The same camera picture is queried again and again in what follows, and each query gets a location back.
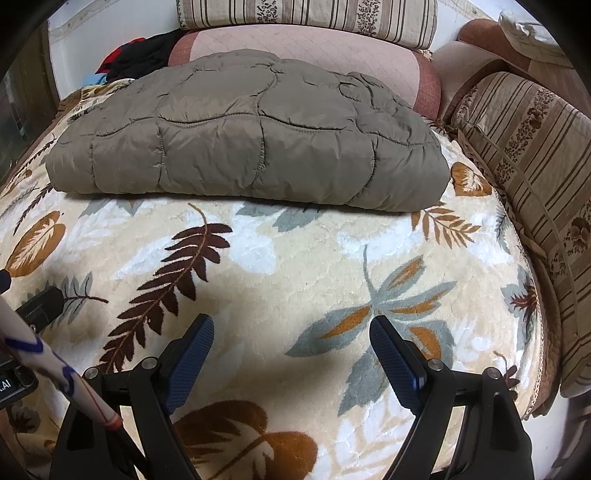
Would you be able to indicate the cream leaf-print plush blanket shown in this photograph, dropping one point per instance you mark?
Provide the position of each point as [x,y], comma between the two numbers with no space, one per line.
[277,277]

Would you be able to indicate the black garment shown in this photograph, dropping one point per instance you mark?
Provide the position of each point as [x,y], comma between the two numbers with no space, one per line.
[147,53]

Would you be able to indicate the brown and beige cushion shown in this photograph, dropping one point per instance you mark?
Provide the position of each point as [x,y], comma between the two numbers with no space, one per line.
[455,62]

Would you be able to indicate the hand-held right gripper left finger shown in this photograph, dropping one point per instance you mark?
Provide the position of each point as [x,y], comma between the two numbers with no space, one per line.
[189,361]

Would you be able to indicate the dark glass-front cabinet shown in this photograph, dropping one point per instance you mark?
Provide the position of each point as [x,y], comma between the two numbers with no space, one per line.
[23,101]

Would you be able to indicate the pink quilted bolster cushion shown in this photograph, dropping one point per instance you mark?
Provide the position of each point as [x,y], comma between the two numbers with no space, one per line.
[346,50]

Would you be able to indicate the white pillow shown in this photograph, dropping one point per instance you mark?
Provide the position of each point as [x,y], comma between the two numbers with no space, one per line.
[531,34]

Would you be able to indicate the long striped floral cushion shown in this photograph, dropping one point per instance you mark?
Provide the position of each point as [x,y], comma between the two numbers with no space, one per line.
[314,18]

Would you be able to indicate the light blue cloth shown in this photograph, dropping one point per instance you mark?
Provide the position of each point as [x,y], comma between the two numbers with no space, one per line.
[94,79]

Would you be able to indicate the taupe quilted puffer jacket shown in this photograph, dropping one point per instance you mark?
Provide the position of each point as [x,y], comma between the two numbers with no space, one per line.
[231,138]

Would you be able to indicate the wide striped floral cushion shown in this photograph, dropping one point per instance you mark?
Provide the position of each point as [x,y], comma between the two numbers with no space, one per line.
[531,152]

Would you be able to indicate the red garment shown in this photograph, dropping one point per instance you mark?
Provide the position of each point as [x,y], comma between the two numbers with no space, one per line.
[111,57]

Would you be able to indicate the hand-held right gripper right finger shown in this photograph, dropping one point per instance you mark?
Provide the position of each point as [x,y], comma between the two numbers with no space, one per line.
[397,361]

